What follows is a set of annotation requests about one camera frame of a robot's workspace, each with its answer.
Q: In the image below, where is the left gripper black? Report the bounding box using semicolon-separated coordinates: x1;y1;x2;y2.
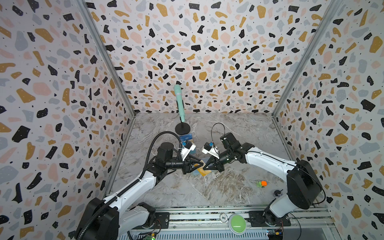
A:
167;155;205;175

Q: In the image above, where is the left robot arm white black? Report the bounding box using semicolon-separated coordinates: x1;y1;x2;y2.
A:
75;141;203;240

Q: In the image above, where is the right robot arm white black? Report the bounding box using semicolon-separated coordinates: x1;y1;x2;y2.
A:
202;133;323;226

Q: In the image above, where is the blue VIP card in stand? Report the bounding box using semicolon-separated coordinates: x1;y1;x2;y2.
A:
180;134;193;142

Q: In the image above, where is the black round microphone stand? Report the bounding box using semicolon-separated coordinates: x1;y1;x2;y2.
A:
175;114;191;136

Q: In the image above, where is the small orange green toy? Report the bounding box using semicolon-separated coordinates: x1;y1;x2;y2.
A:
256;180;268;188

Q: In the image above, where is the mint green microphone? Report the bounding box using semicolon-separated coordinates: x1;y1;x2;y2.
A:
174;84;185;123

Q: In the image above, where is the green round push button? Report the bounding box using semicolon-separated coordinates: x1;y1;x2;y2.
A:
229;214;247;235

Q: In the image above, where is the small black knob object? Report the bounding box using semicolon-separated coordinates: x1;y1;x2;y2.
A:
273;190;283;198

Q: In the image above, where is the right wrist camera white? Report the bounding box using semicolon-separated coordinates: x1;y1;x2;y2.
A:
202;142;220;159

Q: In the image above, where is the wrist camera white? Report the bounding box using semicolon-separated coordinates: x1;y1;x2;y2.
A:
202;142;220;159
180;140;196;162

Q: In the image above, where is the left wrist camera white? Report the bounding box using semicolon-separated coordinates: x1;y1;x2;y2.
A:
180;140;196;162

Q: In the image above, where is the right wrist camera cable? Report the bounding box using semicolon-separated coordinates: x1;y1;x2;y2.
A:
210;122;226;145

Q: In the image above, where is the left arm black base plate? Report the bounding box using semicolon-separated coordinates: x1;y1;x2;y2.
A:
134;212;170;231

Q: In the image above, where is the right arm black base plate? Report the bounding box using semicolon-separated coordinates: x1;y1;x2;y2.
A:
248;211;292;228

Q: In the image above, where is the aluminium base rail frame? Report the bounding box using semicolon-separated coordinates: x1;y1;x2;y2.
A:
117;206;340;240

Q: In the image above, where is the black corrugated cable hose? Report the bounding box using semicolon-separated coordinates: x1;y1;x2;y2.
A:
74;131;183;240

